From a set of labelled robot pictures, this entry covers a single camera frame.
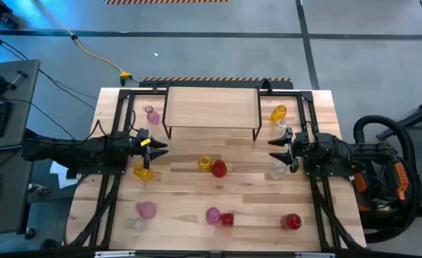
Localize yellow embossed glass bottle vase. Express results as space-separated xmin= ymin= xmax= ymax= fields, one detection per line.
xmin=133 ymin=161 xmax=154 ymax=182

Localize round red glass vase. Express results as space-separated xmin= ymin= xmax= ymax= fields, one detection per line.
xmin=211 ymin=159 xmax=229 ymax=178

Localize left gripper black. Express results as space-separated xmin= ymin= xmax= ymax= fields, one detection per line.
xmin=123 ymin=128 xmax=170 ymax=170

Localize wooden shelf, black metal legs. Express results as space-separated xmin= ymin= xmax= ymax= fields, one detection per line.
xmin=162 ymin=85 xmax=263 ymax=143

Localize grey desk top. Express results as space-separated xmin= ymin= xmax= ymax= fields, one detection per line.
xmin=0 ymin=59 xmax=42 ymax=151
xmin=0 ymin=145 xmax=37 ymax=237

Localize silver metal bracket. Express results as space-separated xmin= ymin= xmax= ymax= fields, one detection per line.
xmin=94 ymin=250 xmax=136 ymax=258
xmin=294 ymin=252 xmax=336 ymax=258

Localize black orange shop vacuum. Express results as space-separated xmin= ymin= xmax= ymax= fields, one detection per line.
xmin=350 ymin=150 xmax=421 ymax=223

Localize red glass bottle vase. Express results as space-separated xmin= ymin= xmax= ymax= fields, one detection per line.
xmin=280 ymin=213 xmax=303 ymax=231

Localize ribbed pink glass bottle vase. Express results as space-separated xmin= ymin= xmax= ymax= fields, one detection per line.
xmin=205 ymin=206 xmax=222 ymax=226

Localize orange extension cable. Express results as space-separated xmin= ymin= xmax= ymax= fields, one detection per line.
xmin=31 ymin=0 xmax=133 ymax=82

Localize red square ribbed glass vase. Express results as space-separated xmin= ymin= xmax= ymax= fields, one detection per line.
xmin=219 ymin=212 xmax=235 ymax=227

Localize black corrugated vacuum hose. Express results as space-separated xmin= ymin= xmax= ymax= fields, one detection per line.
xmin=353 ymin=114 xmax=422 ymax=244

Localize slender clear glass vase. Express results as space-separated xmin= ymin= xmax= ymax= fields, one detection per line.
xmin=124 ymin=216 xmax=149 ymax=233

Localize amber glass vase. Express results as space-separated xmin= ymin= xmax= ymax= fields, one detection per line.
xmin=269 ymin=104 xmax=288 ymax=125

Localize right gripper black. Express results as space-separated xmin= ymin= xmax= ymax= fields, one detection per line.
xmin=267 ymin=127 xmax=309 ymax=173

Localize small pink glass vase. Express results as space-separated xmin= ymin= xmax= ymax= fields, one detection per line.
xmin=144 ymin=105 xmax=160 ymax=125

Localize fluted pink flared-neck vase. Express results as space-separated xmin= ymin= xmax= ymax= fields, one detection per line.
xmin=133 ymin=201 xmax=158 ymax=220

